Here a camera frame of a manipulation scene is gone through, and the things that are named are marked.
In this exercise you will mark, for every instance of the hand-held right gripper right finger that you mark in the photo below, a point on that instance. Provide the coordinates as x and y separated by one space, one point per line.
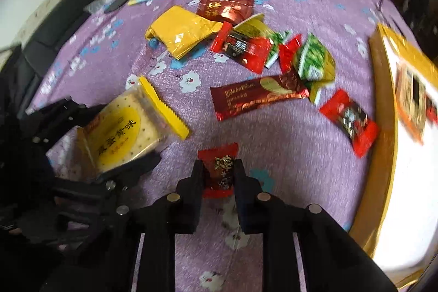
243 198

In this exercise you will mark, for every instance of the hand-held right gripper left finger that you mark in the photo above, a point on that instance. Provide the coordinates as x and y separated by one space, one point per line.
201 182

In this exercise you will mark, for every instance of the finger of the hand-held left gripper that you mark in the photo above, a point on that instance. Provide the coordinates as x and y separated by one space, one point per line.
61 121
113 182

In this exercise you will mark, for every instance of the small red candy packet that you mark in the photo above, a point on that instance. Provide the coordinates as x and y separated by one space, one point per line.
220 162

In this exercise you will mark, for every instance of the square cracker packet yellow edge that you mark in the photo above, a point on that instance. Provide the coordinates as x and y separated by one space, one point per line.
119 131

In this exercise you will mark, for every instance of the long brown red wafer packet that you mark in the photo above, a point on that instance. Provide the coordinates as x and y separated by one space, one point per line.
253 95

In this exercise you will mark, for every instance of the plain yellow snack packet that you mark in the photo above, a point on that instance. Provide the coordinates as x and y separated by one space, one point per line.
181 30

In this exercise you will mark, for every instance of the yellow green pea packet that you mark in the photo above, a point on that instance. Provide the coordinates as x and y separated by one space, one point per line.
313 59
255 26

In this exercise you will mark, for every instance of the yellow-edged white foam tray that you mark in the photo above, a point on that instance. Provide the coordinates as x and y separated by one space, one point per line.
383 127

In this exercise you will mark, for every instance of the dark red snack packet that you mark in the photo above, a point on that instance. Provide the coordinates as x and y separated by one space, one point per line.
222 8

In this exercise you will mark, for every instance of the orange cracker packet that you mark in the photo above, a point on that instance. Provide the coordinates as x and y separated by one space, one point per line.
410 100

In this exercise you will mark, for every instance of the purple floral tablecloth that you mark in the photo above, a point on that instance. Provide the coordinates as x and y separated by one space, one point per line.
205 127

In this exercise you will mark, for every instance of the black chair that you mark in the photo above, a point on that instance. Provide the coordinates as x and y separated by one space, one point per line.
58 25

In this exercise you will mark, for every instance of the black phone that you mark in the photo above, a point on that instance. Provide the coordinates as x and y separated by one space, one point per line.
118 3

